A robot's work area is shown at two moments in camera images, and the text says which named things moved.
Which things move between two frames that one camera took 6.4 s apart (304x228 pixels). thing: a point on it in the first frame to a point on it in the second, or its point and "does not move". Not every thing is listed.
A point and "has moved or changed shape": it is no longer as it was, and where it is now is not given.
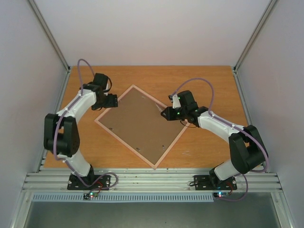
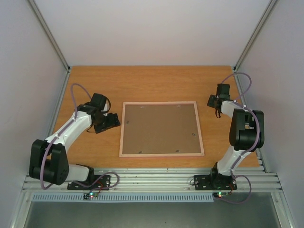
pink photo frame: x=138 y=119 has moved or changed shape
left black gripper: x=113 y=103 to x=114 y=122
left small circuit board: x=87 y=196 does not move
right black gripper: x=167 y=114 to x=212 y=101
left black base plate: x=91 y=182 does not move
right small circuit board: x=220 y=194 does not move
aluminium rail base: x=150 y=180 does not move
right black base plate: x=205 y=183 does not move
